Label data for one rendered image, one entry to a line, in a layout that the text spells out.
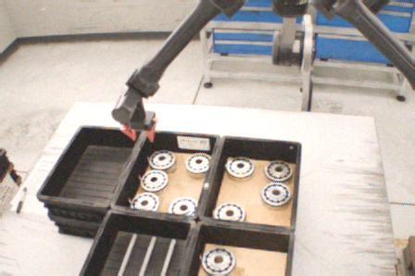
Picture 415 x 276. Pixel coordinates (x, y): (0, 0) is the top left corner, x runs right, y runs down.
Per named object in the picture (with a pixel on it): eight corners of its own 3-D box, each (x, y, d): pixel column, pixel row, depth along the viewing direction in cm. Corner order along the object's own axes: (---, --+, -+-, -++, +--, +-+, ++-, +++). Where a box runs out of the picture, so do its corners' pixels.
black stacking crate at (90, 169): (88, 145, 163) (81, 125, 155) (151, 151, 159) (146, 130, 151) (46, 218, 137) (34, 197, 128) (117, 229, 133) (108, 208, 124)
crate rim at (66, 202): (81, 129, 157) (80, 124, 155) (147, 133, 152) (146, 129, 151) (36, 201, 130) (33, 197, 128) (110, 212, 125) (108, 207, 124)
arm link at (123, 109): (162, 82, 111) (138, 66, 107) (150, 106, 103) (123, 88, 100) (142, 106, 118) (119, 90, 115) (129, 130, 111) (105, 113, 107)
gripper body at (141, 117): (150, 129, 118) (145, 109, 113) (119, 126, 119) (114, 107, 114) (157, 116, 122) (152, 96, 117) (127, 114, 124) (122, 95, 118)
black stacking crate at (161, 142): (152, 151, 159) (147, 130, 151) (222, 157, 155) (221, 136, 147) (118, 229, 132) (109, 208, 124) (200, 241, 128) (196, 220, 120)
